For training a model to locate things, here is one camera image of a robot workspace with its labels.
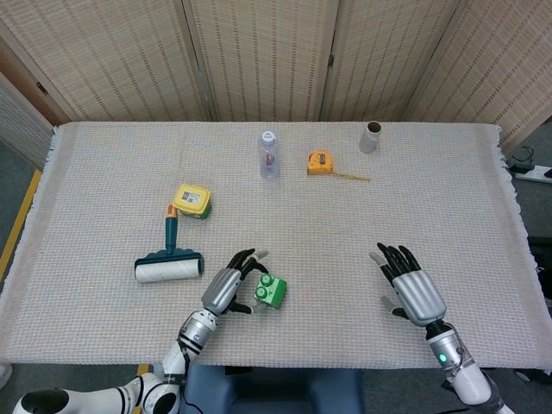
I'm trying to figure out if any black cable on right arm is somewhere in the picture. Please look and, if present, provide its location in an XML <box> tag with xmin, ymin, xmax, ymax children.
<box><xmin>448</xmin><ymin>334</ymin><xmax>471</xmax><ymax>374</ymax></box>

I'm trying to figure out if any teal handled lint roller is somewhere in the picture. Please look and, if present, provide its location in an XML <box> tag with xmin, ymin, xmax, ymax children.
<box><xmin>134</xmin><ymin>203</ymin><xmax>204</xmax><ymax>285</ymax></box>

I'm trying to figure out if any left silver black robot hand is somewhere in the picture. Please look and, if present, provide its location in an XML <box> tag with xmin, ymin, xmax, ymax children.
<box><xmin>200</xmin><ymin>248</ymin><xmax>271</xmax><ymax>317</ymax></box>

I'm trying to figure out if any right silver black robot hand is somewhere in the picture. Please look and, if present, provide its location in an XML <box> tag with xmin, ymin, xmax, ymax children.
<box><xmin>368</xmin><ymin>242</ymin><xmax>448</xmax><ymax>327</ymax></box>

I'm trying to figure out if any yellow tape measure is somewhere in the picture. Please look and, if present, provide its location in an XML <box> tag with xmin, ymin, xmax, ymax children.
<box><xmin>306</xmin><ymin>150</ymin><xmax>371</xmax><ymax>183</ymax></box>

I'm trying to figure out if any clear plastic water bottle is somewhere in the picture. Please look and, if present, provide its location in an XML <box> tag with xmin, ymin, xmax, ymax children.
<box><xmin>258</xmin><ymin>130</ymin><xmax>281</xmax><ymax>179</ymax></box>

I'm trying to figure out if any green toy brick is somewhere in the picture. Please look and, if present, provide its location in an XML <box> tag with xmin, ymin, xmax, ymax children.
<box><xmin>252</xmin><ymin>273</ymin><xmax>288</xmax><ymax>311</ymax></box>

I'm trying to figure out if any woven folding screen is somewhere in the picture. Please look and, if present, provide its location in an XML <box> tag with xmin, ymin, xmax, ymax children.
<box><xmin>0</xmin><ymin>0</ymin><xmax>552</xmax><ymax>169</ymax></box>

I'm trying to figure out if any white power strip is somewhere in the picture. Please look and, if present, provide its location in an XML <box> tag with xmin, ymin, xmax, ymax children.
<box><xmin>515</xmin><ymin>166</ymin><xmax>552</xmax><ymax>185</ymax></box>

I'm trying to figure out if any green container with yellow lid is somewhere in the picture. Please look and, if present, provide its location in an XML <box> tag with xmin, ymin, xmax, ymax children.
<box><xmin>172</xmin><ymin>184</ymin><xmax>213</xmax><ymax>221</ymax></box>

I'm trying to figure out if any cardboard paper tube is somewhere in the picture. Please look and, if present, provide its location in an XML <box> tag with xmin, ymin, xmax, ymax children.
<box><xmin>359</xmin><ymin>121</ymin><xmax>383</xmax><ymax>154</ymax></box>

